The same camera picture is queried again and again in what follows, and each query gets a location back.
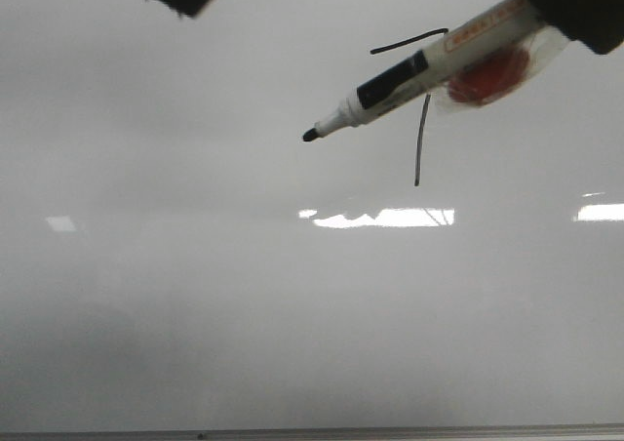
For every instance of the white whiteboard with aluminium frame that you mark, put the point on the white whiteboard with aluminium frame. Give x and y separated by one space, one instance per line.
174 256

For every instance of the red sticker in clear tape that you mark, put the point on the red sticker in clear tape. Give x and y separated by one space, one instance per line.
501 73

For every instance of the white black whiteboard marker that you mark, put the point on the white black whiteboard marker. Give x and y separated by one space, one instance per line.
505 23

